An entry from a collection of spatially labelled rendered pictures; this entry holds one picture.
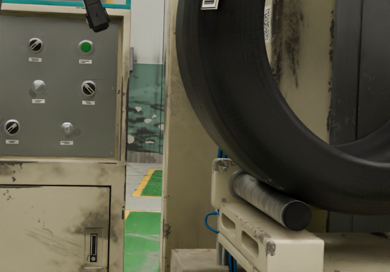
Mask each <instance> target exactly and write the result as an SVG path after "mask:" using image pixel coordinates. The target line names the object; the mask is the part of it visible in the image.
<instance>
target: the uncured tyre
mask: <svg viewBox="0 0 390 272"><path fill-rule="evenodd" d="M202 1H203V0H179V1H178V7H177V13H176V28H175V38H176V53H177V58H178V65H179V71H180V75H181V78H182V82H183V86H184V88H185V91H186V94H187V96H188V99H189V102H190V104H191V105H192V108H193V110H194V112H195V114H196V115H197V118H198V120H199V121H200V123H201V124H202V126H203V128H204V129H205V131H206V132H207V133H208V135H209V136H210V138H211V139H212V140H213V141H214V142H215V144H216V145H217V146H218V147H219V148H220V149H221V150H222V151H223V152H224V153H225V154H227V155H229V156H231V157H229V156H228V157H229V158H230V159H231V160H232V161H233V162H234V163H235V164H237V165H238V166H239V167H240V168H242V169H243V170H245V171H246V172H247V173H249V174H250V175H252V176H253V177H255V178H257V179H258V180H260V181H262V182H264V183H266V184H268V185H270V186H272V185H271V184H269V183H268V182H266V181H265V180H263V178H262V177H265V176H269V177H270V178H271V179H272V180H274V181H275V182H276V183H278V184H279V185H281V186H282V187H284V188H285V189H287V190H288V191H284V193H286V194H287V195H289V196H291V197H293V198H295V199H297V200H299V201H302V202H304V203H306V204H309V205H311V206H315V207H317V208H320V209H324V210H327V211H332V212H337V213H343V214H347V215H358V216H382V215H390V120H389V121H388V122H386V123H385V124H383V126H381V127H380V128H378V129H377V130H375V131H374V132H371V133H370V134H368V135H366V136H363V137H361V138H359V139H356V140H353V141H351V142H347V143H342V144H335V145H329V144H328V143H326V142H325V141H323V140H322V139H321V138H319V137H318V136H316V135H315V134H314V133H313V132H312V131H311V130H310V129H308V128H307V127H306V126H305V125H304V124H303V123H302V121H301V120H300V119H299V118H298V117H297V116H296V115H295V113H294V112H293V110H292V109H291V108H290V106H289V105H288V103H287V102H286V100H285V99H284V97H283V95H282V94H281V91H280V89H279V87H278V85H277V83H276V81H275V78H274V76H273V73H272V70H271V67H270V64H269V60H268V55H267V51H266V45H265V36H264V10H265V1H266V0H219V1H218V7H217V9H207V10H201V5H202ZM232 157H233V158H232ZM272 187H273V186H272ZM274 188H275V187H274Z"/></svg>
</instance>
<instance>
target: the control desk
mask: <svg viewBox="0 0 390 272"><path fill-rule="evenodd" d="M106 11H107V12H108V14H109V19H110V23H109V27H108V29H106V30H103V31H100V32H94V31H93V29H90V28H89V25H88V24H87V23H86V16H85V13H86V10H85V7H77V6H55V5H32V4H20V3H2V5H1V13H0V272H124V238H125V199H126V178H127V165H126V163H125V161H127V142H128V103H129V64H130V43H131V10H129V9H116V8H113V9H110V8H106Z"/></svg>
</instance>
